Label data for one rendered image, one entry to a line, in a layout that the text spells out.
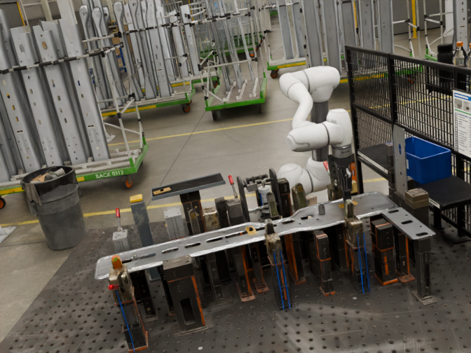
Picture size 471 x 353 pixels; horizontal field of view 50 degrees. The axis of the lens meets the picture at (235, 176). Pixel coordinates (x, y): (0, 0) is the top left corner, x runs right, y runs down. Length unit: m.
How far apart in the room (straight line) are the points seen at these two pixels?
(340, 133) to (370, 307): 0.75
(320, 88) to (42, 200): 3.00
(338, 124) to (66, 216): 3.31
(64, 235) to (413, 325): 3.62
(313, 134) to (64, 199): 3.19
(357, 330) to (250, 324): 0.44
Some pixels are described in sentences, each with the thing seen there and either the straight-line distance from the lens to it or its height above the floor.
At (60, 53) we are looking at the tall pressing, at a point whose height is 1.64.
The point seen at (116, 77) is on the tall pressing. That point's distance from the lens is 10.08.
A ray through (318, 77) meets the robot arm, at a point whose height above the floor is 1.53.
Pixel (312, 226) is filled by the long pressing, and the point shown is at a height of 1.00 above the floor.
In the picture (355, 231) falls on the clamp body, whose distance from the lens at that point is 2.20.
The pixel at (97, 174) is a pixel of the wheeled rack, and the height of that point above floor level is 0.26.
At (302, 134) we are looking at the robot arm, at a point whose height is 1.41.
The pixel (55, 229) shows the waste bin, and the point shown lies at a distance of 5.06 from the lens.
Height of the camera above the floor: 2.04
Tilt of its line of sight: 20 degrees down
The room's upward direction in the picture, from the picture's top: 11 degrees counter-clockwise
